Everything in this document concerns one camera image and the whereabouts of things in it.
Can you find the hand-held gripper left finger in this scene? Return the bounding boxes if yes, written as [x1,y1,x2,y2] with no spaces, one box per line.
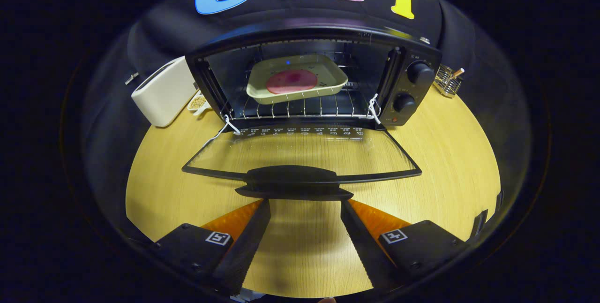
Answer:
[149,199,271,295]

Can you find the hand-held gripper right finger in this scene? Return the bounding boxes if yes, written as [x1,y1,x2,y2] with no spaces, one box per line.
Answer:
[340,199,469,294]

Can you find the pink ham slice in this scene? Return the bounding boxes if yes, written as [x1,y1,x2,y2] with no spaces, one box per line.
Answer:
[266,69,318,95]

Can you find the cream square tray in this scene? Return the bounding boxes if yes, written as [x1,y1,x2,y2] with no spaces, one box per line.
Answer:
[246,54,349,105]

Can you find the black toaster oven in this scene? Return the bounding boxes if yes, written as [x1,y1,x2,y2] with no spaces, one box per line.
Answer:
[182,26,442,201]

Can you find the white pop-up toaster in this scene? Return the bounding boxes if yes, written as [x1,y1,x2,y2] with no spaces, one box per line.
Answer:
[131,56,197,128]

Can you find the small dish of nuts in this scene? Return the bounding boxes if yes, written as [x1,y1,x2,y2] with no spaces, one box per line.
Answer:
[187,91,212,116]

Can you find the white cord tie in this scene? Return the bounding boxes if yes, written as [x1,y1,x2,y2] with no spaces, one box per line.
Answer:
[206,114,242,146]
[368,93,382,124]

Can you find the gold wire holder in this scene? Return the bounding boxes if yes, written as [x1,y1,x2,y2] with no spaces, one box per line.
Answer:
[434,64,463,98]

